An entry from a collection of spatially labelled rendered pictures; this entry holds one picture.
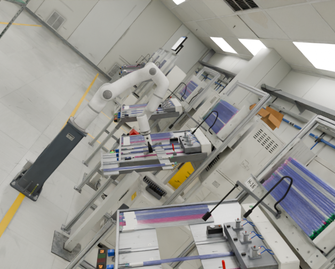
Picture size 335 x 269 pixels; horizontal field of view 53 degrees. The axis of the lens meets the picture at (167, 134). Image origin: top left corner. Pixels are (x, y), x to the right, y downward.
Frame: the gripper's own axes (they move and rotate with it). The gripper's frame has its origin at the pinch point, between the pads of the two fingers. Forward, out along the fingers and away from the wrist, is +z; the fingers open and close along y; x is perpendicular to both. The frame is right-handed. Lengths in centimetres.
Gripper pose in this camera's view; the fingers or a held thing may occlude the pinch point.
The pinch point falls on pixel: (150, 150)
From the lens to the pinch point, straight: 289.3
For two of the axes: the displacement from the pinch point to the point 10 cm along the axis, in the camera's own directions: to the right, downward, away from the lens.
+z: 2.3, 9.2, 3.1
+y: -1.2, -2.9, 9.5
